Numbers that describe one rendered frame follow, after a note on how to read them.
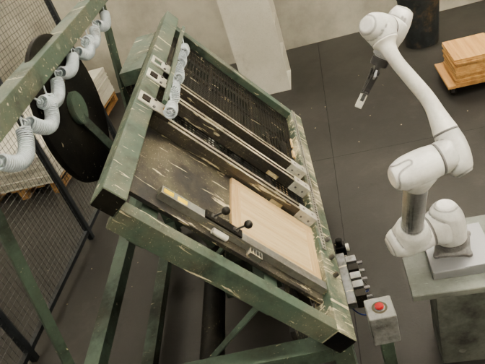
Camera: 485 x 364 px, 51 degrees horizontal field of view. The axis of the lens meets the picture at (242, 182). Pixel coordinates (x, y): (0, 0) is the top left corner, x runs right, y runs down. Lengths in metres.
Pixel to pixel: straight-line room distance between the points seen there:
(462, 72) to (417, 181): 3.62
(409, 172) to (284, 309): 0.77
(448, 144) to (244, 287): 0.98
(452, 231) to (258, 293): 1.02
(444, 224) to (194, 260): 1.23
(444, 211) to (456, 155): 0.55
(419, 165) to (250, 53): 4.60
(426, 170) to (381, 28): 0.56
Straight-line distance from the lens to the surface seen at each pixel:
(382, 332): 2.42
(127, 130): 2.20
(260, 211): 2.61
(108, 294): 3.23
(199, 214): 2.18
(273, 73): 6.52
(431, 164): 2.06
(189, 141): 2.57
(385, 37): 2.07
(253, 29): 6.33
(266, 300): 2.17
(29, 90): 2.40
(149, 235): 1.95
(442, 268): 2.69
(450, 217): 2.59
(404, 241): 2.53
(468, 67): 5.60
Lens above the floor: 2.75
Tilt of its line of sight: 33 degrees down
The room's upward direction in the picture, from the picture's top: 20 degrees counter-clockwise
